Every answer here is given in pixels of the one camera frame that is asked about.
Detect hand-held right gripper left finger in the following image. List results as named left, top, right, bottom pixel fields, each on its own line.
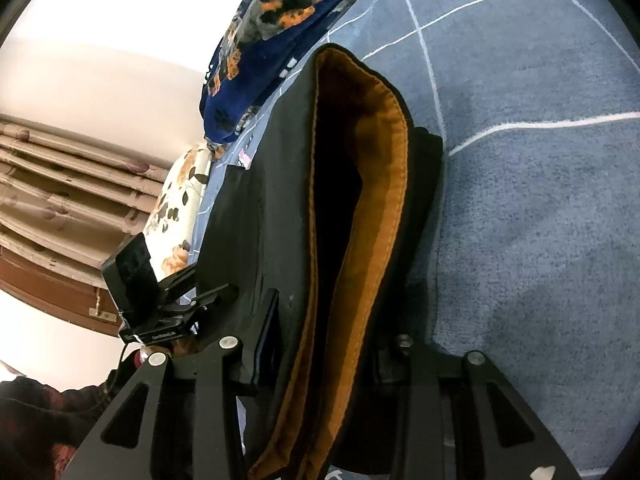
left=65, top=289, right=282, bottom=480

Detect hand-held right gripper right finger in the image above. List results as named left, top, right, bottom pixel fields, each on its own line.
left=372, top=335, right=583, bottom=480

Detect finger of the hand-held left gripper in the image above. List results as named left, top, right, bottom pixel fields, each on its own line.
left=186, top=282, right=239, bottom=320
left=158, top=261, right=202, bottom=296

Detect black pants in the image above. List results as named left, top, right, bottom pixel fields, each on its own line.
left=192, top=44, right=446, bottom=480

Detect person's left forearm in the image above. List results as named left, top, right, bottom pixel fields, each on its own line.
left=0, top=350, right=151, bottom=480

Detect beige patterned curtain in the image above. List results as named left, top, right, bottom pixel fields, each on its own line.
left=0, top=114, right=171, bottom=286

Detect blue grid bed sheet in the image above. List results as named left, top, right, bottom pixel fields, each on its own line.
left=220, top=0, right=640, bottom=476

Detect navy dog print blanket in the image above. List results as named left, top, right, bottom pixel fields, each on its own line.
left=200, top=0, right=401, bottom=151

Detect black cable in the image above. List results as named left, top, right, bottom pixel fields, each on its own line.
left=116, top=340, right=133, bottom=378

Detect brown wooden bed frame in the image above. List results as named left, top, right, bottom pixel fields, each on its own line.
left=0, top=245, right=126, bottom=337

